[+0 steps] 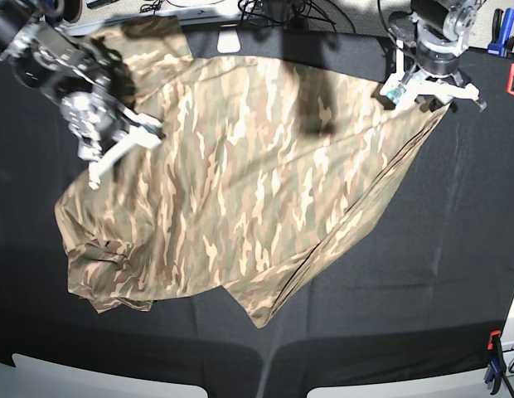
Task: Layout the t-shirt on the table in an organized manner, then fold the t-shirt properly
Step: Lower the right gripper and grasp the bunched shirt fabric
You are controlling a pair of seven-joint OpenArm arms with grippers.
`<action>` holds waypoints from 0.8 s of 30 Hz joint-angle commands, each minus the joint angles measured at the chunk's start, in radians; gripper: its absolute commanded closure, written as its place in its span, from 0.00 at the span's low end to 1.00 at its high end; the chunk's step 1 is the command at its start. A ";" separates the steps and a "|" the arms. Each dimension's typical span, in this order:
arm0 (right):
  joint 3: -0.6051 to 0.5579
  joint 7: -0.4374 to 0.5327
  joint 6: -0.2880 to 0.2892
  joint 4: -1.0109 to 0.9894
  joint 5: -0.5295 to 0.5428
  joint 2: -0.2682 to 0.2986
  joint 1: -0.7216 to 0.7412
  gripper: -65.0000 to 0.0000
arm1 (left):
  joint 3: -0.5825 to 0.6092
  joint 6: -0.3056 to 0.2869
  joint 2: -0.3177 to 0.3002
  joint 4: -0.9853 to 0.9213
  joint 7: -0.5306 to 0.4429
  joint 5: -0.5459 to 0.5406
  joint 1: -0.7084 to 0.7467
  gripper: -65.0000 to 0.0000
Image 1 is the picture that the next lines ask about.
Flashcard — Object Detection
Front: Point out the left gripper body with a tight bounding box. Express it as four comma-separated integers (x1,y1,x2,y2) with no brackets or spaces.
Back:
415,41,461,78

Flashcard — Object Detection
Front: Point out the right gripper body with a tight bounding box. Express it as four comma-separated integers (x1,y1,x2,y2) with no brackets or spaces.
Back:
60,91,127,162

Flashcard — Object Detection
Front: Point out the camouflage t-shirt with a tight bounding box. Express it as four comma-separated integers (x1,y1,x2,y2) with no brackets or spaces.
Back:
55,17,447,328

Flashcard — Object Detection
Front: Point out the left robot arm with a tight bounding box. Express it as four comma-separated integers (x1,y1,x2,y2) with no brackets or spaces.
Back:
377,0,483,86

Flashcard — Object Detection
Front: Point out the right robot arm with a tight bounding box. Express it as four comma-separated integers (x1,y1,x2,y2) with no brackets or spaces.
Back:
0,1,126,162

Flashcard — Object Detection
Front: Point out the blue clamp top right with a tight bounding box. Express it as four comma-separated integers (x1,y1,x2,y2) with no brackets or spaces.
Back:
487,7,514,57

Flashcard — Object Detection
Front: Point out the white tag on cloth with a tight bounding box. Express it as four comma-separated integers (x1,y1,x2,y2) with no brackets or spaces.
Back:
216,29,241,54

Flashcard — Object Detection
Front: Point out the black table cloth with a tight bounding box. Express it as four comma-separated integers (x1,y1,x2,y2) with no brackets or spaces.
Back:
0,50,514,397

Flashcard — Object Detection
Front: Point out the clamp bottom right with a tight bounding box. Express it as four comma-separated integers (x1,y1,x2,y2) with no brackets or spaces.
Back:
484,330,507,396

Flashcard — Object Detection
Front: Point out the black cable bundle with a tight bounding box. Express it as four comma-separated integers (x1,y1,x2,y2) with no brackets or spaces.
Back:
236,0,339,31

